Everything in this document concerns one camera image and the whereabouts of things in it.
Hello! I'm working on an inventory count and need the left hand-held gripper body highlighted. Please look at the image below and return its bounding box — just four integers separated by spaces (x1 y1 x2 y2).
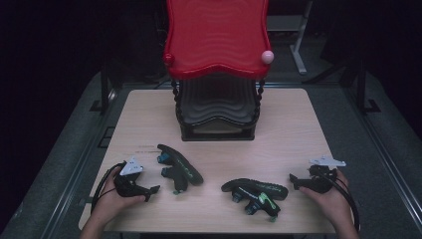
112 155 152 199

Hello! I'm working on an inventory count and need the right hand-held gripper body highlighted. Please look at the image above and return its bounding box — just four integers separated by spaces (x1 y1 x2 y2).
303 155 347 194

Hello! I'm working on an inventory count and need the black sandal with green print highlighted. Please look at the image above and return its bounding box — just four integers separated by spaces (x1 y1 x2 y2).
156 143 205 196
220 177 290 223

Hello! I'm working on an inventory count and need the red and black two-tier rack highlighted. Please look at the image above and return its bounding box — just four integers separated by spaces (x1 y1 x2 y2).
161 0 276 142

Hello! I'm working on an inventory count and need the person's left hand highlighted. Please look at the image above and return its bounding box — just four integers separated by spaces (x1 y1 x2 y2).
92 166 146 227

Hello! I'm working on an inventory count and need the person's right hand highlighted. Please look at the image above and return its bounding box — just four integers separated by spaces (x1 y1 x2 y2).
299 168 354 229

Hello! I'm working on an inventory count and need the black metal stand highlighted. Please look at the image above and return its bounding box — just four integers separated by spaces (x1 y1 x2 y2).
355 58 382 116
89 61 117 115

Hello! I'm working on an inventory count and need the white metal stand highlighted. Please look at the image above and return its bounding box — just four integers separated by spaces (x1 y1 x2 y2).
267 0 315 76

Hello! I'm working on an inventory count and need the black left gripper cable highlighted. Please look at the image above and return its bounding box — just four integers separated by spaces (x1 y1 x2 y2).
91 161 127 214

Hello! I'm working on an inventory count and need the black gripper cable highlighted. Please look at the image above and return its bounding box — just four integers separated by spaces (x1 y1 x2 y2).
91 161 127 214
326 170 362 233

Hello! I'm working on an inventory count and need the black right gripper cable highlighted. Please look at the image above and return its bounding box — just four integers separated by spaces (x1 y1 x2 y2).
326 170 362 233

